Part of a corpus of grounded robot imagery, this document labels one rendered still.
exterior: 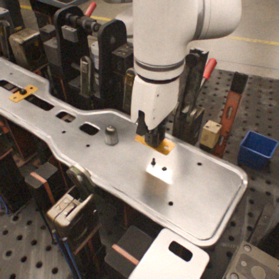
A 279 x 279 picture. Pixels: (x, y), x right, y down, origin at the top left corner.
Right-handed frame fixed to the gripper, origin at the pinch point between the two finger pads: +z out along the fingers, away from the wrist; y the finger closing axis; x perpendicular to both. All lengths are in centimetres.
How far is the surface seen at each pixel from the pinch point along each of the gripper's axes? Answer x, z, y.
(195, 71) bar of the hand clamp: 0.1, -7.2, -15.6
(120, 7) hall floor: -233, 110, -277
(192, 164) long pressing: 7.5, 9.6, -5.0
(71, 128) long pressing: -24.3, 9.7, 2.5
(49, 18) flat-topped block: -66, 2, -30
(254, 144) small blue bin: 15, 36, -48
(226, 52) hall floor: -64, 110, -245
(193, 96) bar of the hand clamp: 1.4, -1.9, -13.8
